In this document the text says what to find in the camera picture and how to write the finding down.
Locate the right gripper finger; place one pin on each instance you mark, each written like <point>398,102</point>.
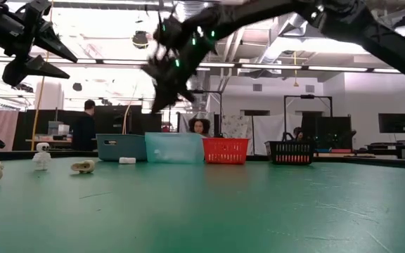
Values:
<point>165,98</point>
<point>186,95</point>

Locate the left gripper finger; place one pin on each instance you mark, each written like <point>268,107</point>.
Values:
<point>30,68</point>
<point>51,44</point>

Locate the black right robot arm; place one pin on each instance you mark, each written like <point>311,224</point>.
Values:
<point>364,28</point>

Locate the person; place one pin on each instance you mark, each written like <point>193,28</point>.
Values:
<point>84,126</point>
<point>199,127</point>
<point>297,133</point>

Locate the teal translucent plastic bin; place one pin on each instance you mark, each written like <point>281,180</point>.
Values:
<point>174,147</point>

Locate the red slotted plastic basket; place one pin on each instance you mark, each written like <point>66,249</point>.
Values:
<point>225,151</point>

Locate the grey-blue plastic bin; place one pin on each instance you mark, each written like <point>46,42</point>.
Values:
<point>118,147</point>

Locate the white curtain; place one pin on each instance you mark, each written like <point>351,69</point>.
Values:
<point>265,130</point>

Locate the long ceiling light strip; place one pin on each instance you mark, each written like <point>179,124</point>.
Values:
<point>276,66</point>

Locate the black slotted plastic basket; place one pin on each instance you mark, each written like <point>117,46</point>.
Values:
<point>290,147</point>

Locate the black monitor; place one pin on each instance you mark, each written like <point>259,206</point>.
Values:
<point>394,123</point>

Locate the black frame stand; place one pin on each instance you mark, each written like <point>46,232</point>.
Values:
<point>308,96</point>
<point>209,92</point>

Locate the black ceiling dome camera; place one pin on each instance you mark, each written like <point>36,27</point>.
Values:
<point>140,39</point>

